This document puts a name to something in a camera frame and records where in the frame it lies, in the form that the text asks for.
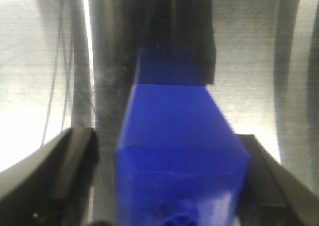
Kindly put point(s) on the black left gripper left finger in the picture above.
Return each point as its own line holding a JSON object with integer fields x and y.
{"x": 51, "y": 186}

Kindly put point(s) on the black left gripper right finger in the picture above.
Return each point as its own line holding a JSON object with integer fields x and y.
{"x": 271, "y": 195}

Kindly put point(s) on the blue bottle with small cap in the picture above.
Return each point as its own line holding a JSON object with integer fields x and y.
{"x": 178, "y": 163}

